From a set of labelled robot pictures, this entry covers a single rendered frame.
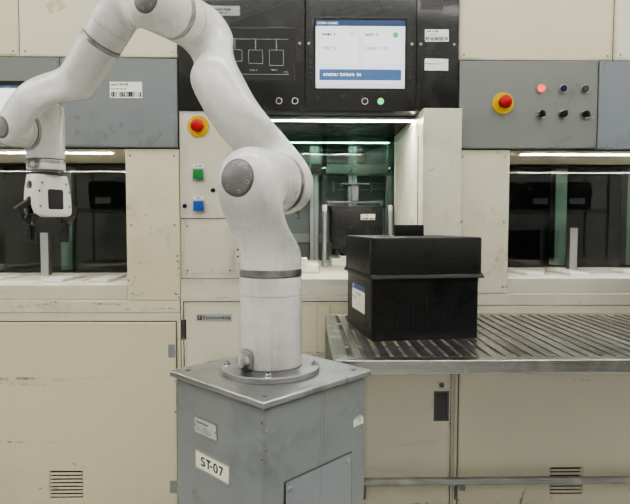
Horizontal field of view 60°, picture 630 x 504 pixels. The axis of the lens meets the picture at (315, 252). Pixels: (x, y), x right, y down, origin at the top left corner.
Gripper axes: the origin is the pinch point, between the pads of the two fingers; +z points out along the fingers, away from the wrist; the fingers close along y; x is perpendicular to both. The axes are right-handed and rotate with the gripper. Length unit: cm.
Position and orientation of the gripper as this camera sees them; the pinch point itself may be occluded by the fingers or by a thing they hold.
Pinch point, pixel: (48, 238)
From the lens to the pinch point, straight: 145.0
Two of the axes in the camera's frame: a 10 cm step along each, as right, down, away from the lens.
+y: 4.0, -0.5, 9.2
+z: 0.0, 10.0, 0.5
